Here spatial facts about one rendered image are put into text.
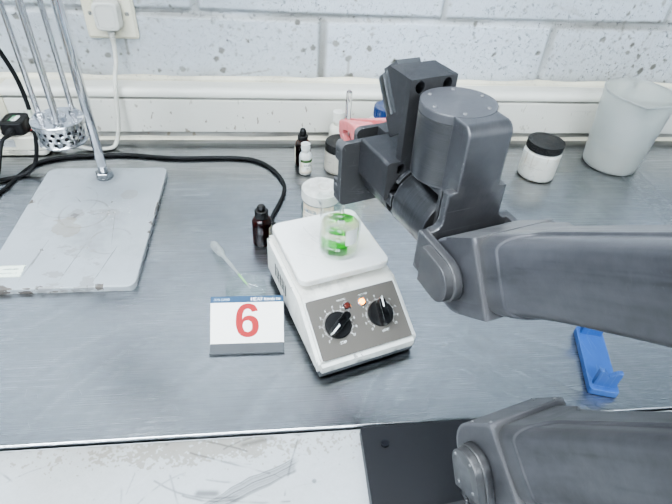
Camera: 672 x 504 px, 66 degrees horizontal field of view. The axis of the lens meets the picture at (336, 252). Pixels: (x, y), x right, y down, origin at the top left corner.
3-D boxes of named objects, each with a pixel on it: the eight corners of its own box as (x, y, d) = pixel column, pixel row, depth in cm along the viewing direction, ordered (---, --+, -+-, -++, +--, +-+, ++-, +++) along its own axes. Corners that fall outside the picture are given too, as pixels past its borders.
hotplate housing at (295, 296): (414, 351, 64) (425, 307, 59) (317, 382, 60) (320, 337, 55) (344, 243, 80) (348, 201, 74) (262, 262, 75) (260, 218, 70)
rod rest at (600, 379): (616, 399, 61) (629, 380, 58) (587, 393, 61) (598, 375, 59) (598, 334, 68) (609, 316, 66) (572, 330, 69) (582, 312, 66)
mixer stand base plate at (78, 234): (136, 290, 69) (134, 285, 69) (-22, 295, 67) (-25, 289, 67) (168, 172, 92) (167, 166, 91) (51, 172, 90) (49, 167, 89)
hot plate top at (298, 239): (390, 266, 64) (391, 261, 64) (300, 289, 60) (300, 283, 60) (351, 212, 73) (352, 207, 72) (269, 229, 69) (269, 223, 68)
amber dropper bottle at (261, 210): (257, 249, 77) (254, 212, 73) (250, 238, 79) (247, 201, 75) (275, 244, 78) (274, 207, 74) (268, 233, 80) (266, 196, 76)
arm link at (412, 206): (390, 155, 43) (436, 197, 38) (447, 144, 45) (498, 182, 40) (382, 223, 47) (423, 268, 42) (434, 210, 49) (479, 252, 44)
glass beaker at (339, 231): (366, 245, 66) (372, 193, 61) (348, 270, 63) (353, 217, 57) (324, 230, 68) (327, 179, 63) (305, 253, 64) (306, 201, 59)
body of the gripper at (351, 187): (333, 136, 47) (371, 174, 42) (427, 119, 50) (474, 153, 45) (331, 196, 51) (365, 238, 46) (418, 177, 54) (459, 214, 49)
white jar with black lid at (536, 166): (557, 184, 96) (571, 150, 92) (521, 182, 96) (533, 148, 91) (547, 165, 101) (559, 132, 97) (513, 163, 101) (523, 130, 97)
